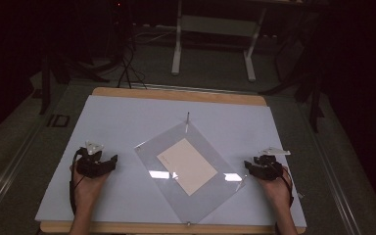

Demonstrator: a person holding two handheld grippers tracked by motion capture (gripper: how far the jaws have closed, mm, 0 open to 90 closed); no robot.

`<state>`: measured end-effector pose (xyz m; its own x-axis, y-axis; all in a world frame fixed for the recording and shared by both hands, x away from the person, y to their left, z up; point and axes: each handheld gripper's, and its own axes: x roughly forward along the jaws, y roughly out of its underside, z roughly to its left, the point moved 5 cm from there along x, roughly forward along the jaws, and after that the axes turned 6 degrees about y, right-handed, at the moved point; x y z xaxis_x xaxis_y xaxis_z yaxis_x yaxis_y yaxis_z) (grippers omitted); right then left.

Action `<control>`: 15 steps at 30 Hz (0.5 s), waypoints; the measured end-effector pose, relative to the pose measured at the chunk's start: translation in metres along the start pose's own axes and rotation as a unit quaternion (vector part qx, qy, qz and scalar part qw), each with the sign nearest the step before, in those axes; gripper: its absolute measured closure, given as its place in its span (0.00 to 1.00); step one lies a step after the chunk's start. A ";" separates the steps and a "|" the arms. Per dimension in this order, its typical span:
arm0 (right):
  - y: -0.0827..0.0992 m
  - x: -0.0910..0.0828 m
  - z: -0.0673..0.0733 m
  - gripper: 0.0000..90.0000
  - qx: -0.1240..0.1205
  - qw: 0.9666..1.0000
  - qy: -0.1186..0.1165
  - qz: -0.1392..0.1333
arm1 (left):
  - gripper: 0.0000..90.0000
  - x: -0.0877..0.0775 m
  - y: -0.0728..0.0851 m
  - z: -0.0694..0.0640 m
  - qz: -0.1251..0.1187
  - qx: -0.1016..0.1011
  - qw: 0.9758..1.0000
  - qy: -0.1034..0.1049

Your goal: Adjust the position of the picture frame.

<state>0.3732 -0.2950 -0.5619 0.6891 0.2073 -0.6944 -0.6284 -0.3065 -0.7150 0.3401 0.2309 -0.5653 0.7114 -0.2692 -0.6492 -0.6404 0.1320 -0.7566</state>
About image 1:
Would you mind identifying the white table cover board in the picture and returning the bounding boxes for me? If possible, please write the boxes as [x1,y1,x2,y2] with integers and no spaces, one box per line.
[34,94,307,229]

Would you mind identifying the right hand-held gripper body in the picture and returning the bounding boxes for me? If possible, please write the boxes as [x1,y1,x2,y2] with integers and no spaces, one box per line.
[253,147,292,181]

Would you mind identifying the black floor cables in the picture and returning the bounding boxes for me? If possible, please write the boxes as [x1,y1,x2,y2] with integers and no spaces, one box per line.
[109,19,149,90]

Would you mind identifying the clear acrylic photo frame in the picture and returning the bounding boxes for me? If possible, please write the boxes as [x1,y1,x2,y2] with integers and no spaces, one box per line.
[134,120,247,225]

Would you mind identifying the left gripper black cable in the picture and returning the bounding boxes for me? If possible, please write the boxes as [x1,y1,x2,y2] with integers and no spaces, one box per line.
[69,148,86,216]

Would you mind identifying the black floor plate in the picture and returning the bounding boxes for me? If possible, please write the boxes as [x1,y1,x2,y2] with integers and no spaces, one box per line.
[46,114,71,128]

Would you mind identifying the metal floor rail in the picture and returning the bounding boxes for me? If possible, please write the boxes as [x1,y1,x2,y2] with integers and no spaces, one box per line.
[0,123,45,226]
[298,104,362,235]

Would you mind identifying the photo print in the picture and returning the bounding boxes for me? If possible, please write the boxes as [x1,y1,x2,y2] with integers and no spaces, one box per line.
[156,137,219,197]

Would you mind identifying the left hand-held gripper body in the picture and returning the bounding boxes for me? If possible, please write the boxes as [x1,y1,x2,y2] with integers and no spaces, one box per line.
[74,140,114,179]

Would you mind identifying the person's left hand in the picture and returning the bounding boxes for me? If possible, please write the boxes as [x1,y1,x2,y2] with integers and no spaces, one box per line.
[70,163,112,210]

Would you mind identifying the black tripod stand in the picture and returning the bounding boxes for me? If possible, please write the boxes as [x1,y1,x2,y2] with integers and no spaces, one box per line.
[259,9,327,133]

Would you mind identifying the white metal desk frame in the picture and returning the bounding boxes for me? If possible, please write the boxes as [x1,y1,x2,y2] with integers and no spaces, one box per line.
[170,0,269,83]

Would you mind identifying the person's right hand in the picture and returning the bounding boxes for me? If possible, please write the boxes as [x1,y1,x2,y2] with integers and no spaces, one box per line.
[257,165,294,211]

